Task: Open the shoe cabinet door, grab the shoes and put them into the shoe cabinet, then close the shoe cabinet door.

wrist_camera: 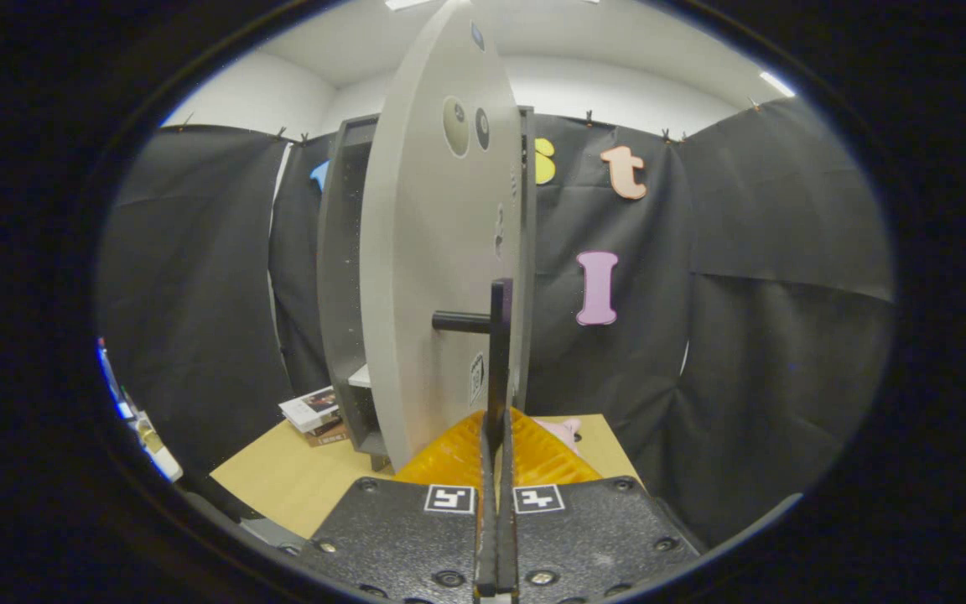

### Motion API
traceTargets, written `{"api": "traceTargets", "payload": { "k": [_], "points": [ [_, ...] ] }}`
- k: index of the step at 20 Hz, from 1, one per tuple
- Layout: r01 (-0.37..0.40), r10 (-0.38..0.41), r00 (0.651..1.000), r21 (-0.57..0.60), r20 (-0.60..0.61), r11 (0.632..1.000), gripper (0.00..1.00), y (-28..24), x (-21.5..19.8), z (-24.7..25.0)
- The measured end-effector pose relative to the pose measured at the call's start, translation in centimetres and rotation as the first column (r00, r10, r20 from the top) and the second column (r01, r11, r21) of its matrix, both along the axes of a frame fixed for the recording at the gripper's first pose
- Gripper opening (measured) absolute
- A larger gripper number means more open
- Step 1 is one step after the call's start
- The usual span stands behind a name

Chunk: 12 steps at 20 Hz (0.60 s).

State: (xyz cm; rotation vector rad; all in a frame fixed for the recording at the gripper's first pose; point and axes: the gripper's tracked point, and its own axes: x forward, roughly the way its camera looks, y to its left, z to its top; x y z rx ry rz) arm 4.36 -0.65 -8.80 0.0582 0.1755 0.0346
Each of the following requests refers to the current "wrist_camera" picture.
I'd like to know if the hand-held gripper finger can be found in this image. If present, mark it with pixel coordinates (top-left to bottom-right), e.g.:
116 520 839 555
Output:
497 407 702 604
282 409 501 604

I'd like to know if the black door handle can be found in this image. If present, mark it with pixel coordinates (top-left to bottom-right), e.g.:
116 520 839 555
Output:
432 279 514 454

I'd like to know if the grey shoe cabinet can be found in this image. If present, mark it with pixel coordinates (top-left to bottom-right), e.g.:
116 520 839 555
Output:
316 107 537 471

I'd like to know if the pink and green plush toy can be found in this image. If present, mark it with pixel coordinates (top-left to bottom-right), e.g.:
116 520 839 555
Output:
533 417 582 454

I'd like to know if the stack of books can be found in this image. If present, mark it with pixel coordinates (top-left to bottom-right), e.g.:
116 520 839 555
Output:
279 386 351 448

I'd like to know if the black backdrop cloth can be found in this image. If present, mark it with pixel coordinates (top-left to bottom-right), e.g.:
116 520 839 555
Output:
97 96 899 550

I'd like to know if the white and blue object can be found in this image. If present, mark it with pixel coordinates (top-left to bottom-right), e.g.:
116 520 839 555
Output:
97 336 184 483

